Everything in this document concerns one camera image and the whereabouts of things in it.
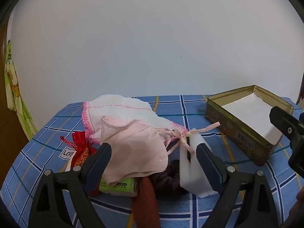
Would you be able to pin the blue plaid bed sheet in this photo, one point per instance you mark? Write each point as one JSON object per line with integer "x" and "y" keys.
{"x": 166, "y": 109}

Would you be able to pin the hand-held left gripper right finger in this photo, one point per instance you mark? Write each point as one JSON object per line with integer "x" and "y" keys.
{"x": 209, "y": 166}

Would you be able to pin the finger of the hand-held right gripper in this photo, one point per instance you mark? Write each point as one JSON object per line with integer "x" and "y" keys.
{"x": 285, "y": 123}

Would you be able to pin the dark lace scrunchie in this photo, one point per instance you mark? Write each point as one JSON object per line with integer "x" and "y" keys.
{"x": 171, "y": 173}

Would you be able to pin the floral green curtain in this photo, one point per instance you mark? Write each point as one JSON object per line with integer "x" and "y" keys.
{"x": 14, "y": 95}

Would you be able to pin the pink cloth with ribbon ties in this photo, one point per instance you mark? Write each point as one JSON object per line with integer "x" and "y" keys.
{"x": 133, "y": 147}

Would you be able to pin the reddish brown cloth strip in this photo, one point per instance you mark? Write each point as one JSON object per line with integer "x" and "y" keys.
{"x": 146, "y": 206}

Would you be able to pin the red brocade pouch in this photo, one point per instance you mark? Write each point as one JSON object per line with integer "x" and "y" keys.
{"x": 80, "y": 147}

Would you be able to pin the person's right forearm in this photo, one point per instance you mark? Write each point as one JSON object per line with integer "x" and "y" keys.
{"x": 300, "y": 196}

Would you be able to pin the white foam sponge block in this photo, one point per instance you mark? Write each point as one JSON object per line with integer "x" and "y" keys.
{"x": 187, "y": 175}

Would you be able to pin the white paper sheet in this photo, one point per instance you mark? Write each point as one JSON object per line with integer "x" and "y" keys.
{"x": 251, "y": 114}

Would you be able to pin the white handkerchief with pink trim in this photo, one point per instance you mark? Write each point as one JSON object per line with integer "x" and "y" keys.
{"x": 133, "y": 109}

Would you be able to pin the gold metal tin box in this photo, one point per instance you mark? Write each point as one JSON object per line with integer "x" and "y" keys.
{"x": 237, "y": 133}

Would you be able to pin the brown wooden door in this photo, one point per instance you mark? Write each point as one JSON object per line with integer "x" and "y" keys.
{"x": 9, "y": 135}

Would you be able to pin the green tissue packet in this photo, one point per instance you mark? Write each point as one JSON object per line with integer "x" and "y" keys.
{"x": 121, "y": 186}

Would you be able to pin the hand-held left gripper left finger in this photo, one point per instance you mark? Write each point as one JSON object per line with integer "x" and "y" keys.
{"x": 98, "y": 168}

